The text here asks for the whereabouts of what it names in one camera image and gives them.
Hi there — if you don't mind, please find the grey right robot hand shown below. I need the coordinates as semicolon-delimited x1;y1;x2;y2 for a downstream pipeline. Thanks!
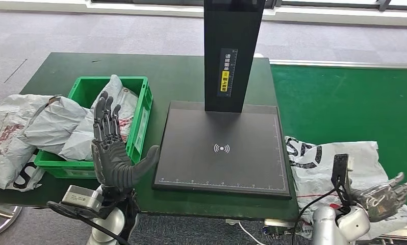
350;172;407;224

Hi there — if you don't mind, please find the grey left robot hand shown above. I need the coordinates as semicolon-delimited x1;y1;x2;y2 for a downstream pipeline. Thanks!
91;90;160;190

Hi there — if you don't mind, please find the grey-white parcel bag red logo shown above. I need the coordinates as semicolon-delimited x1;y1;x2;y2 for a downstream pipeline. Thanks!
58;74;139;162

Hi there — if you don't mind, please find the white parcel bag red print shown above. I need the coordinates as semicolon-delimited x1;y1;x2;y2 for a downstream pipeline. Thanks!
22;95;91;155

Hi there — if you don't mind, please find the white parcel with black letters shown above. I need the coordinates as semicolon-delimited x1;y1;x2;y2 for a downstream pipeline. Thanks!
284;136;391;204
7;149;47;193

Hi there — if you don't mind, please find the crumpled white red-print parcel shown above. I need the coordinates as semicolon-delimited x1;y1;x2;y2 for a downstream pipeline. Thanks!
0;94;52;190

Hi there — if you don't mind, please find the green conveyor belt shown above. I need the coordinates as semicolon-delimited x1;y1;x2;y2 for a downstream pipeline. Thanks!
271;64;407;214

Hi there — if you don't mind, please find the green plastic crate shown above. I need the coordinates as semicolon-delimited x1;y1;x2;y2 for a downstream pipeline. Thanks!
34;76;154;179

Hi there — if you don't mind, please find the dark green table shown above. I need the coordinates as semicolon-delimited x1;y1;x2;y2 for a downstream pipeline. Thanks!
0;52;299;221

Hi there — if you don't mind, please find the black yellow column label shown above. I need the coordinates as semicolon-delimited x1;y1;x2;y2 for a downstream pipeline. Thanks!
218;48;239;97

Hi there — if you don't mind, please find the black scanner column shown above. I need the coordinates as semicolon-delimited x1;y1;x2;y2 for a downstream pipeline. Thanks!
203;0;266;113

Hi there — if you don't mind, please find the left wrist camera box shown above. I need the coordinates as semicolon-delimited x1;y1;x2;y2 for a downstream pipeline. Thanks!
60;185;105;214

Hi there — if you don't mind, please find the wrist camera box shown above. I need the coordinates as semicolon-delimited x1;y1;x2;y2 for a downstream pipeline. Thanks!
60;185;105;214
331;154;354;204

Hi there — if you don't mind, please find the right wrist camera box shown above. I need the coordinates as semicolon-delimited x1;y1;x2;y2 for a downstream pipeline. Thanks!
331;154;354;204

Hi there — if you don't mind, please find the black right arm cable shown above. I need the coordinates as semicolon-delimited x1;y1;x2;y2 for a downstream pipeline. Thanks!
291;187;343;245

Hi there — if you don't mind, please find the black scanner base plate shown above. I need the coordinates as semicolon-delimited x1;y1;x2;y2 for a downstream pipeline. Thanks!
152;101;291;198

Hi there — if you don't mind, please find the chrome chair base ring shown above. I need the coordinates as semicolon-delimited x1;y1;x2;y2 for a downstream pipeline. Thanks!
0;204;23;237

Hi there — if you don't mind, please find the white floor cable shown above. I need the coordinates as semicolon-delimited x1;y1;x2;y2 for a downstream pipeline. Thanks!
239;221;268;245

